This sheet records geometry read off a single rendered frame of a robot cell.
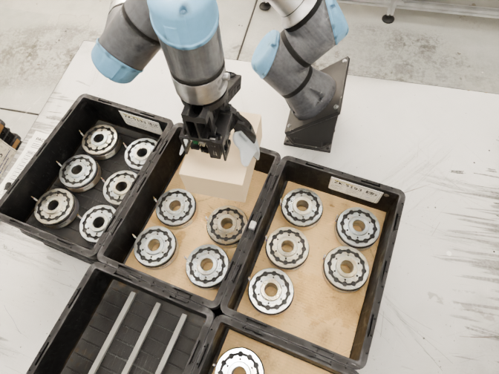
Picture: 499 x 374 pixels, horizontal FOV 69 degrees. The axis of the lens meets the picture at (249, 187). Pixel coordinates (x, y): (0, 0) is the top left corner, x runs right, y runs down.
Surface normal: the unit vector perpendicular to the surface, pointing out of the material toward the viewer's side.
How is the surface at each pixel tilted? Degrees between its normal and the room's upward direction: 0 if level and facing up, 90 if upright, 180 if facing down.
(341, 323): 0
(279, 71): 74
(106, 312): 0
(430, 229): 0
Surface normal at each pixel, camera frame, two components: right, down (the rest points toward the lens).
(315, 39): -0.07, 0.77
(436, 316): -0.06, -0.45
